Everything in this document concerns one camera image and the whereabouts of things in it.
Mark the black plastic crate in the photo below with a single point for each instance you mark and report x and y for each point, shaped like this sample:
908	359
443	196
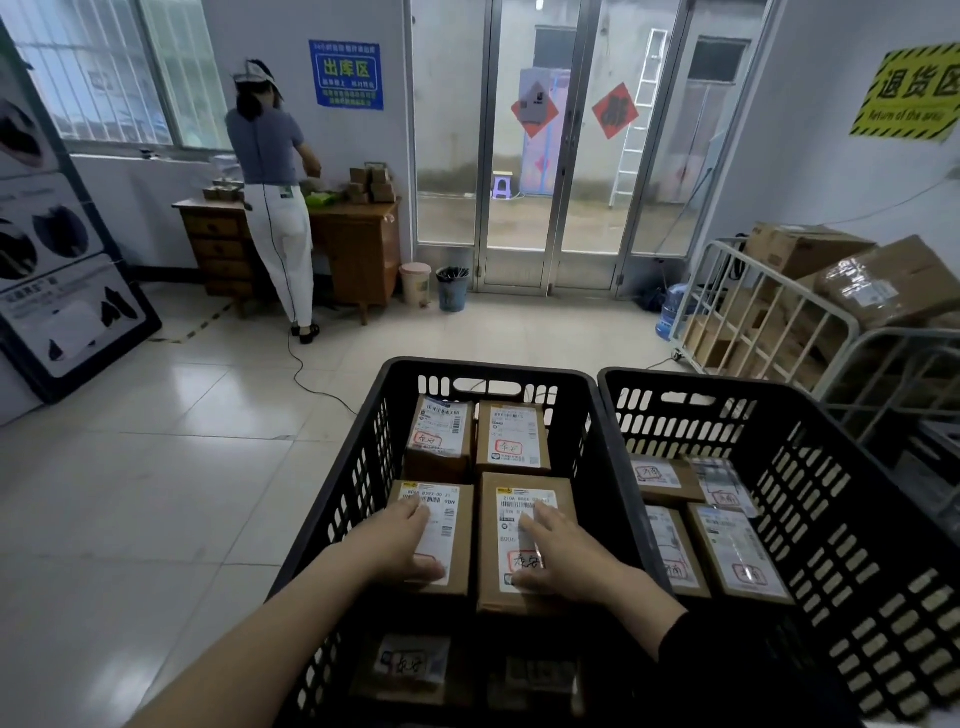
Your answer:
825	525
600	450

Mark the person's right forearm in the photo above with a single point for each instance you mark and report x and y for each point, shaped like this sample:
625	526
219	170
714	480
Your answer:
645	604

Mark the glass double door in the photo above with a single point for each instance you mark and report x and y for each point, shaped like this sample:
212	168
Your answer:
559	187

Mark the person's right thumb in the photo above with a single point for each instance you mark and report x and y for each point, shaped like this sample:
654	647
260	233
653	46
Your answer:
526	579

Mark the grey metal cage cart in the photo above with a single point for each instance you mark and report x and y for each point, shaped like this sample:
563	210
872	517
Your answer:
900	337

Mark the red diamond paper decoration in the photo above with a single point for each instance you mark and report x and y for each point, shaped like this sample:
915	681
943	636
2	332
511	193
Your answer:
615	111
535	111

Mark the yellow wall sign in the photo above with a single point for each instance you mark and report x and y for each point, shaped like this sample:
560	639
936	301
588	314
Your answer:
911	94

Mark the green packet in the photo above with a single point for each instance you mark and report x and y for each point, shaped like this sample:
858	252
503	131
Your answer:
322	199

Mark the blue wall sign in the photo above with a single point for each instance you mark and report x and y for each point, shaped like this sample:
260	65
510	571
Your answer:
346	75

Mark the person's right hand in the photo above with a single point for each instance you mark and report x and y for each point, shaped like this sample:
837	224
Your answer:
574	559

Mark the labelled cardboard parcel box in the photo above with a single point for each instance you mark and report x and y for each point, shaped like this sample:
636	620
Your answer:
409	664
675	551
514	435
491	525
461	525
439	431
739	551
660	476
536	679

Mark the purple plastic stool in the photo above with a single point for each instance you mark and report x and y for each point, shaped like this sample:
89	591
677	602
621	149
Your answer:
503	184

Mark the large taped cardboard box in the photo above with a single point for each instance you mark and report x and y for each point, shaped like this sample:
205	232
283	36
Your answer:
892	281

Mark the person's left hand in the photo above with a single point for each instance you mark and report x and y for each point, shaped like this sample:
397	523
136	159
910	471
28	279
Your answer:
386	544

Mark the pile of small cardboard boxes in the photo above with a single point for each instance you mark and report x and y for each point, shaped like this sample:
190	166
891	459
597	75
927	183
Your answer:
375	184

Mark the beige waste bin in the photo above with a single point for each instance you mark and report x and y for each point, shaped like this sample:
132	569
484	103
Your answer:
415	285

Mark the aluminium ladder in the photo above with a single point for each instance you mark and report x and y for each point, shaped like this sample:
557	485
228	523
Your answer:
637	120

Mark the grey-blue waste bin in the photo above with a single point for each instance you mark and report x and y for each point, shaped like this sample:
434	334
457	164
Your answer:
452	291

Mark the pale blue cabinet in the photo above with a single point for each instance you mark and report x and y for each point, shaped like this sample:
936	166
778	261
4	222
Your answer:
544	150

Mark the blue water bottle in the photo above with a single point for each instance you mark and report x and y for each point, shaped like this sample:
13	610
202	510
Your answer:
671	311

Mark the wooden desk with drawers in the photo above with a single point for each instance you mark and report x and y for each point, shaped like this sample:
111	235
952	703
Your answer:
360	247

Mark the black framed display board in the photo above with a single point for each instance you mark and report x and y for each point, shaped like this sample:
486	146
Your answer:
67	300

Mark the barred window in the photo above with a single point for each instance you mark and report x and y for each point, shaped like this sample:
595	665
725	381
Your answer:
97	75

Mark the person's left thumb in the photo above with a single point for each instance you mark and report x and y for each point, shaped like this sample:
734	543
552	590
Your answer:
427	571

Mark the black sleeve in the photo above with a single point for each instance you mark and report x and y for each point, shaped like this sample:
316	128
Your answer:
750	675

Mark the person's left forearm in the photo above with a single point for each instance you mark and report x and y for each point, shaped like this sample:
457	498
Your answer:
270	637

